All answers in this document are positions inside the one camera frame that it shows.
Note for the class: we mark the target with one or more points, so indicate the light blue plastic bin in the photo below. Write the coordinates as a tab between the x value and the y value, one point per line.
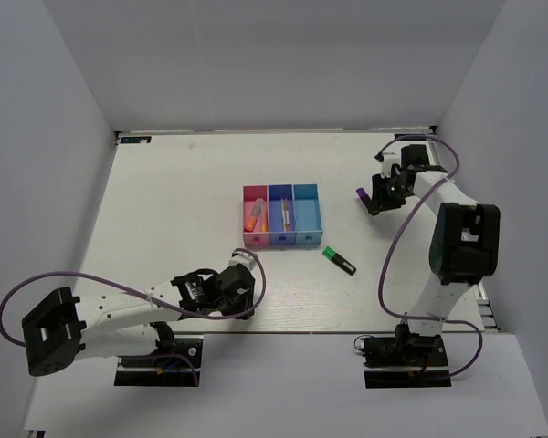
307	213

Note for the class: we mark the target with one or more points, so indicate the left corner label sticker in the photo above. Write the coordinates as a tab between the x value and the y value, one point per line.
135	139

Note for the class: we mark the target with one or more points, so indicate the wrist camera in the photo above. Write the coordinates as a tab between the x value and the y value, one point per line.
244	258
387	161

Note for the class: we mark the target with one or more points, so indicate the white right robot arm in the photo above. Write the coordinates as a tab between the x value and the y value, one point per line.
419	322

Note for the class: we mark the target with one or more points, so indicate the pink thin pen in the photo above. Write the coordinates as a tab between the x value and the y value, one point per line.
288	215

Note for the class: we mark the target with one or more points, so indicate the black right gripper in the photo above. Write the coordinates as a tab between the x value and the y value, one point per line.
380	201

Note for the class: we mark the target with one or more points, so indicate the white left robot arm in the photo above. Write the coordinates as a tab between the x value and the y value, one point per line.
64	327

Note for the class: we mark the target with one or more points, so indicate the purple cap black highlighter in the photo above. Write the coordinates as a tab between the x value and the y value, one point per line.
363	196

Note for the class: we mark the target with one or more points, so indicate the pink plastic bin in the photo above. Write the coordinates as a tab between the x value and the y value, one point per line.
250	194

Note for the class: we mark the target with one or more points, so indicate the right corner label sticker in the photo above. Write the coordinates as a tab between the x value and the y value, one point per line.
410	136

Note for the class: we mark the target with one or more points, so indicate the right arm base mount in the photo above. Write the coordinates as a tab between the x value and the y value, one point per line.
387	365

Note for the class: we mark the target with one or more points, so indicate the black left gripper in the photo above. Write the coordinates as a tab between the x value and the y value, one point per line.
245	309

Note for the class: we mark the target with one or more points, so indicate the green cap black highlighter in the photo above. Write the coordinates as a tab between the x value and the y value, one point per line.
339	261

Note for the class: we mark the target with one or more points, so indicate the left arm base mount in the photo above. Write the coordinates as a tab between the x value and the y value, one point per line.
176	366

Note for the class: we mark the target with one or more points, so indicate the purple-blue plastic bin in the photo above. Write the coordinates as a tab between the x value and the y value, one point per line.
277	236

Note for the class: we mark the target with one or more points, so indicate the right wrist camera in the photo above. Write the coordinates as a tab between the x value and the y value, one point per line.
387	161

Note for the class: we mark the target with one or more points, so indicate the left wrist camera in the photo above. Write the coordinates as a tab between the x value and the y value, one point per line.
244	258

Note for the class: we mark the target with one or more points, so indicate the corner label sticker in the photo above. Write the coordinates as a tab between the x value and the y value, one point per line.
410	136
135	139

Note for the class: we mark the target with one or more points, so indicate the metal table edge rail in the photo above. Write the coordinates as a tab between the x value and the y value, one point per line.
464	247

